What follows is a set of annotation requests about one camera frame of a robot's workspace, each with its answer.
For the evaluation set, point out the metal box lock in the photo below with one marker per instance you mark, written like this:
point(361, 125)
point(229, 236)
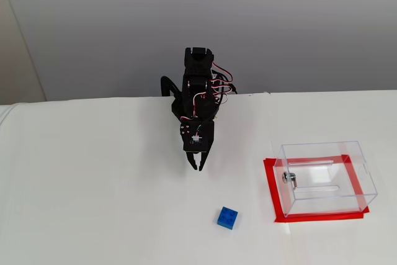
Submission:
point(287, 177)

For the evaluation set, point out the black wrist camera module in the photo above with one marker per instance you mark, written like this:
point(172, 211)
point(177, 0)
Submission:
point(201, 141)

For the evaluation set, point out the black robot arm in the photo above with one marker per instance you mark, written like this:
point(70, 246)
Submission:
point(198, 69)

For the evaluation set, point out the white table cover sheet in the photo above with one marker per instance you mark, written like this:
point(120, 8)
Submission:
point(341, 116)

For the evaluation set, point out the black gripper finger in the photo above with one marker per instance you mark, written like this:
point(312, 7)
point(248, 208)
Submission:
point(205, 159)
point(191, 159)

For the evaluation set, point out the transparent plastic box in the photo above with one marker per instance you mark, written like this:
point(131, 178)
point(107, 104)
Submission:
point(322, 172)

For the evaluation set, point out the blue lego brick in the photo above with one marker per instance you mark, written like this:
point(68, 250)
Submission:
point(226, 217)

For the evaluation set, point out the red tape strip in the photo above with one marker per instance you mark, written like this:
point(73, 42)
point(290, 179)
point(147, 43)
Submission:
point(353, 178)
point(310, 159)
point(322, 217)
point(269, 184)

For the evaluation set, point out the black table clamp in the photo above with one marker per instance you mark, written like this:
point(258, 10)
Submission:
point(166, 83)

